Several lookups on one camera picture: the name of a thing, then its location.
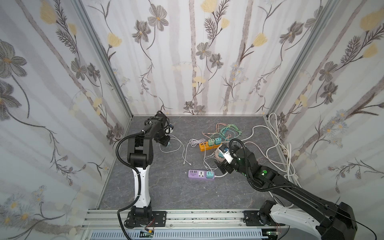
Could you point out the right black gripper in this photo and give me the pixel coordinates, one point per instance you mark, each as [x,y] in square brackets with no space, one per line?
[220,160]

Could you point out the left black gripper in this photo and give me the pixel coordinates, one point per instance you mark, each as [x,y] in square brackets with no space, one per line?
[163,140]

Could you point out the teal charger plug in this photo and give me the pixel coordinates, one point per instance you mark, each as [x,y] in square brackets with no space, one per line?
[210,175]
[218,141]

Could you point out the green charger plug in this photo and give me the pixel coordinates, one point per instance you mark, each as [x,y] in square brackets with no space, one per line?
[211,142]

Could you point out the orange power strip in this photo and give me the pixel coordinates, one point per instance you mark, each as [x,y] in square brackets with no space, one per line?
[205,147]

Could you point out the purple power strip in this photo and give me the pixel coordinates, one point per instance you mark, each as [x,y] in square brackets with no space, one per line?
[198,175]

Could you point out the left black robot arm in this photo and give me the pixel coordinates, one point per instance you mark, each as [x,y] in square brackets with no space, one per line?
[136,152]

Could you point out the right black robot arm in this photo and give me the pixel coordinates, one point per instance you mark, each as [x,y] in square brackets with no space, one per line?
[321,218]

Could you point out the round pink power socket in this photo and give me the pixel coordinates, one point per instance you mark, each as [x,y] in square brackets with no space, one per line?
[218,156]

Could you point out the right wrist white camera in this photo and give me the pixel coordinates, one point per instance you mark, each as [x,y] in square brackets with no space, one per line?
[226,153]

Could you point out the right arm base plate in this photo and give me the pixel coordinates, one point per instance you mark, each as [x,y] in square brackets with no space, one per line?
[255,218]

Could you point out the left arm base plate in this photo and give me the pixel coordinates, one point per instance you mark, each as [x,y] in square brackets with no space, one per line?
[142,218]

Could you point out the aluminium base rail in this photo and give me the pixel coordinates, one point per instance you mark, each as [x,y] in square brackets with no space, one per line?
[222,224]

